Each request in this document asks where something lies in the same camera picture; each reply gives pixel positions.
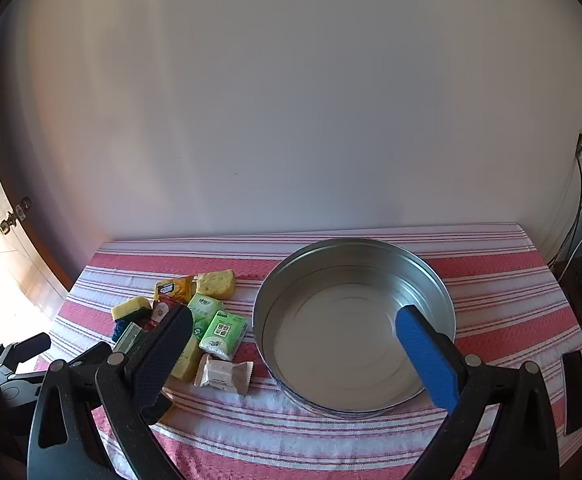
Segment wooden door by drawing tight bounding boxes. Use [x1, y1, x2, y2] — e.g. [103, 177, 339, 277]
[0, 50, 72, 321]

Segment white snack packet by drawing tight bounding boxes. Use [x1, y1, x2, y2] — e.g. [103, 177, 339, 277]
[193, 354, 255, 397]

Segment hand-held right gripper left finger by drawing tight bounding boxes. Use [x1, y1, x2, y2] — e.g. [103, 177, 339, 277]
[27, 304, 193, 480]

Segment red white striped tablecloth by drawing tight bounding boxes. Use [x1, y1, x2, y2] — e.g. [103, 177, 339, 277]
[36, 222, 582, 480]

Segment green tissue pack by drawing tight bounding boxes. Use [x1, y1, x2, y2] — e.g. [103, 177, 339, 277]
[186, 293, 225, 337]
[199, 311, 248, 362]

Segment round metal tin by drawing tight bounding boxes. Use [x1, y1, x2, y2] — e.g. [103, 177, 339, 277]
[252, 238, 456, 420]

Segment dark blue small object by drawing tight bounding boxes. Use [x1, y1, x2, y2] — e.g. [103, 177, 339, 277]
[110, 319, 133, 345]

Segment red snack packet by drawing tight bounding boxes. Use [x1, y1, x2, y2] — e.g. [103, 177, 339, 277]
[150, 294, 188, 332]

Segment green silver packet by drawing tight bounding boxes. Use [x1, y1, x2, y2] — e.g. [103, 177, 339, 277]
[112, 321, 147, 358]

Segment orange snack packet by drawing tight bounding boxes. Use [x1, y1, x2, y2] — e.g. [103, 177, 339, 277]
[154, 275, 195, 306]

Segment yellow sponge with green scrub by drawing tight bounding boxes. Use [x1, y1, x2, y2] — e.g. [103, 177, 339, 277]
[110, 297, 153, 324]

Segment plain yellow sponge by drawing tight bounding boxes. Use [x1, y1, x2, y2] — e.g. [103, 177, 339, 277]
[167, 336, 204, 384]

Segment yellow sponge with holes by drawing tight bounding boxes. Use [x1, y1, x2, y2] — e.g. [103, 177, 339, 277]
[195, 269, 237, 299]

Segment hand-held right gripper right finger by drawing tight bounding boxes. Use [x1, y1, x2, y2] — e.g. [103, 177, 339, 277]
[395, 304, 560, 480]

